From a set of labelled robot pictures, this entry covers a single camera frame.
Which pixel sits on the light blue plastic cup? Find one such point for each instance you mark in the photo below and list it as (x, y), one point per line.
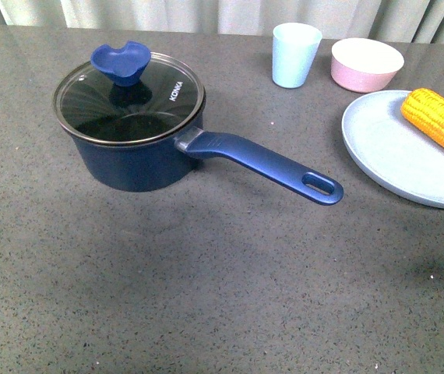
(294, 49)

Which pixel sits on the pink plastic bowl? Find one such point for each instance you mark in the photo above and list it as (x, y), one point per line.
(363, 65)

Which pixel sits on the dark blue saucepan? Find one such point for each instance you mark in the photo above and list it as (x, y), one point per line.
(151, 166)

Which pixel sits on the yellow corn cob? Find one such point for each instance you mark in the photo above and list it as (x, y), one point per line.
(424, 109)

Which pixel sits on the white pleated curtain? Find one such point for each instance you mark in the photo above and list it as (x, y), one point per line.
(392, 21)

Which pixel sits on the light blue plate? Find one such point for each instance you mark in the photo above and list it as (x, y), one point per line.
(391, 151)

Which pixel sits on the glass lid blue knob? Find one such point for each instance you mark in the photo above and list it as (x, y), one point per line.
(122, 66)

